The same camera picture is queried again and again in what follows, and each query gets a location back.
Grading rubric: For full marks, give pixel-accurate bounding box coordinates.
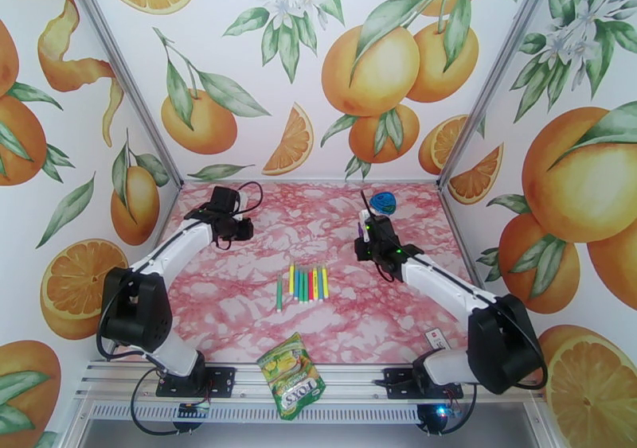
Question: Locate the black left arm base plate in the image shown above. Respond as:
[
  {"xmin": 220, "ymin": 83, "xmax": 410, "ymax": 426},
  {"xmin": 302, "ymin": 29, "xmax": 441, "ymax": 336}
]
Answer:
[{"xmin": 155, "ymin": 365, "xmax": 236, "ymax": 399}]

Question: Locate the black left base cable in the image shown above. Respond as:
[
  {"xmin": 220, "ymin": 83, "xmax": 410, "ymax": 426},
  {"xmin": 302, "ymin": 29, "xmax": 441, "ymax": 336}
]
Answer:
[{"xmin": 130, "ymin": 365, "xmax": 213, "ymax": 437}]

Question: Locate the green yellow candy bag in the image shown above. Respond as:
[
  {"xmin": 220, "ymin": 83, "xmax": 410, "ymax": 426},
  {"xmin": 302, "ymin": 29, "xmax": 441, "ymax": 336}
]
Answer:
[{"xmin": 256, "ymin": 332, "xmax": 328, "ymax": 422}]

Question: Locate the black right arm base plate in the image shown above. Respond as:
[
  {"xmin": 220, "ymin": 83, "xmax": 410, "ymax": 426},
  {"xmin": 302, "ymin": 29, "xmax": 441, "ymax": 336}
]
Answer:
[{"xmin": 381, "ymin": 368, "xmax": 465, "ymax": 401}]

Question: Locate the black right base cable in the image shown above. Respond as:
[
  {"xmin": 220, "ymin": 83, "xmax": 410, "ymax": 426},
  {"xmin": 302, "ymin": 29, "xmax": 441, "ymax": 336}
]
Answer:
[{"xmin": 416, "ymin": 384, "xmax": 479, "ymax": 437}]

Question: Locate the black base cable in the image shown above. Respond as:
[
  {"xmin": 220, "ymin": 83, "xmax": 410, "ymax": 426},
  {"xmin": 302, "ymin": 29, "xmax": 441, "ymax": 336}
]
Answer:
[
  {"xmin": 130, "ymin": 365, "xmax": 213, "ymax": 437},
  {"xmin": 416, "ymin": 384, "xmax": 479, "ymax": 437}
]

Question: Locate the aluminium frame post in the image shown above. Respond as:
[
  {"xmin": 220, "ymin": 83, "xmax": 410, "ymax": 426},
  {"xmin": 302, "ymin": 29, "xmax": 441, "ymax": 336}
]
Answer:
[
  {"xmin": 436, "ymin": 0, "xmax": 569, "ymax": 190},
  {"xmin": 59, "ymin": 0, "xmax": 186, "ymax": 188}
]

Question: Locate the white slotted cable duct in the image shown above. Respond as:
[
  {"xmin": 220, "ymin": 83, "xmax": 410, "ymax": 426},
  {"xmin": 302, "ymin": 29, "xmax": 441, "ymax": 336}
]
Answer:
[{"xmin": 87, "ymin": 403, "xmax": 424, "ymax": 425}]

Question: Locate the small white card red mark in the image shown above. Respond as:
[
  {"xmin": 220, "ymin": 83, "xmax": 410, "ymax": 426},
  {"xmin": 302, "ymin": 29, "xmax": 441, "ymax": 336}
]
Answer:
[{"xmin": 424, "ymin": 328, "xmax": 452, "ymax": 351}]

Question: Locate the black right arm cable loop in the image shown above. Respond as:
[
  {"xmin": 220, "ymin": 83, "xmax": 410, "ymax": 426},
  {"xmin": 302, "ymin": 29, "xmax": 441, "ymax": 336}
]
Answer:
[{"xmin": 490, "ymin": 294, "xmax": 549, "ymax": 393}]

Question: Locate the small blue circuit board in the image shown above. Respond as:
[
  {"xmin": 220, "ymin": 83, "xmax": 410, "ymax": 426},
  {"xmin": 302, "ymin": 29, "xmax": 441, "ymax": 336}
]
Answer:
[{"xmin": 178, "ymin": 401, "xmax": 211, "ymax": 421}]

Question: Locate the clear container blue lid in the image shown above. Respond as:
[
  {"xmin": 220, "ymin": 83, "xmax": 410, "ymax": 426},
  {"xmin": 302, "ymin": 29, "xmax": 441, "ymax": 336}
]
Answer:
[{"xmin": 369, "ymin": 191, "xmax": 399, "ymax": 216}]

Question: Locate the small circuit board with LED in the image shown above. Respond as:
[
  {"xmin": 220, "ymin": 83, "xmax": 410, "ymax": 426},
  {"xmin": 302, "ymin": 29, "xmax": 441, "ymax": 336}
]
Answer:
[{"xmin": 430, "ymin": 403, "xmax": 463, "ymax": 421}]

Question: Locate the aluminium mounting rail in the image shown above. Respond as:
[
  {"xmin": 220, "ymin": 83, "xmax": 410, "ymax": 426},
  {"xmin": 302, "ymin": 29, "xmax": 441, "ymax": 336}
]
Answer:
[{"xmin": 74, "ymin": 359, "xmax": 549, "ymax": 405}]

